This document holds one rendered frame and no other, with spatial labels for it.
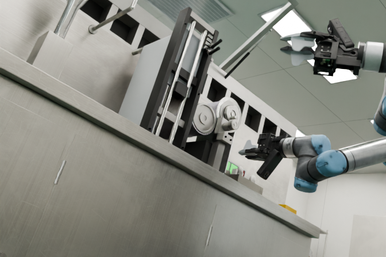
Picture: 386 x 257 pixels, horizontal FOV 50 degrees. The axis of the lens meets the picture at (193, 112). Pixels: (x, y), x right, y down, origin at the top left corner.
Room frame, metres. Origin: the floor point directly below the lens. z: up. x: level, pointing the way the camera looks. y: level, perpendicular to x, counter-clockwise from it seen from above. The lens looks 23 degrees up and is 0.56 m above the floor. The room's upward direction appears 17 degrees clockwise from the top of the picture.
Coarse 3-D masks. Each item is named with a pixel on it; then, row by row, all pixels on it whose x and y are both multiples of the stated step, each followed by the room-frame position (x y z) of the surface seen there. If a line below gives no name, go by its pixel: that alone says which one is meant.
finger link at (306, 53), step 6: (282, 48) 0.97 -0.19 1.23; (288, 48) 0.97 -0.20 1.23; (306, 48) 0.95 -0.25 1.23; (288, 54) 0.98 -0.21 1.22; (294, 54) 0.97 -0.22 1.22; (300, 54) 0.96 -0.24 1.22; (306, 54) 0.96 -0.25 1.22; (312, 54) 0.95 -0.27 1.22; (294, 60) 0.97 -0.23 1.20; (300, 60) 0.96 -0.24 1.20
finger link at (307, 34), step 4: (300, 32) 0.90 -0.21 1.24; (304, 32) 0.90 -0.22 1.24; (308, 32) 0.89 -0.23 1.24; (312, 32) 0.89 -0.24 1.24; (316, 32) 0.88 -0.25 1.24; (320, 32) 0.88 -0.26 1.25; (300, 36) 0.90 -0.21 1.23; (304, 36) 0.90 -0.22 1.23; (308, 36) 0.90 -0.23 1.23; (312, 36) 0.89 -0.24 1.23; (316, 36) 0.89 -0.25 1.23; (320, 36) 0.88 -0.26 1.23; (324, 36) 0.88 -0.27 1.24; (328, 36) 0.88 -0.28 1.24; (316, 40) 0.90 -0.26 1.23; (320, 40) 0.89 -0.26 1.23
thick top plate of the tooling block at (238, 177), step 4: (232, 176) 1.62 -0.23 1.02; (236, 176) 1.61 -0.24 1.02; (240, 176) 1.60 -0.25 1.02; (236, 180) 1.60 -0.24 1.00; (240, 180) 1.60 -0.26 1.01; (244, 180) 1.62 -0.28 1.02; (248, 180) 1.63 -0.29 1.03; (244, 184) 1.62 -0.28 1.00; (248, 184) 1.63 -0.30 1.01; (252, 184) 1.65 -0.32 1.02; (256, 184) 1.66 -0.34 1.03; (252, 188) 1.65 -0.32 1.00; (256, 188) 1.67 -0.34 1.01; (260, 188) 1.68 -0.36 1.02; (260, 192) 1.68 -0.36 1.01
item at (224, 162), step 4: (232, 132) 1.61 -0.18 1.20; (200, 136) 1.77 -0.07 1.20; (204, 136) 1.75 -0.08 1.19; (208, 136) 1.73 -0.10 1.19; (212, 136) 1.71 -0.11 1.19; (232, 136) 1.61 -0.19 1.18; (196, 140) 1.78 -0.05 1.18; (200, 140) 1.76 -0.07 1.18; (208, 140) 1.72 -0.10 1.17; (232, 140) 1.60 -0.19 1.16; (232, 144) 1.60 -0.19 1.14; (228, 148) 1.61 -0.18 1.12; (224, 152) 1.63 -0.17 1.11; (228, 152) 1.61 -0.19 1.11; (224, 156) 1.62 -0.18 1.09; (228, 156) 1.60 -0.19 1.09; (224, 160) 1.62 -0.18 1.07; (228, 160) 1.60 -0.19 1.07; (220, 164) 1.63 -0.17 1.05; (224, 164) 1.61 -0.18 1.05; (220, 168) 1.63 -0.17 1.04; (224, 168) 1.61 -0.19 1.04; (224, 172) 1.61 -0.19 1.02
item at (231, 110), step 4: (228, 108) 1.53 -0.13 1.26; (232, 108) 1.54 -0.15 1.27; (236, 108) 1.55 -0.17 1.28; (224, 112) 1.54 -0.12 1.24; (228, 112) 1.53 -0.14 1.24; (232, 112) 1.54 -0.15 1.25; (236, 112) 1.56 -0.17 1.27; (224, 116) 1.54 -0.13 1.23; (228, 116) 1.53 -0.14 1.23; (228, 120) 1.54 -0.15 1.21
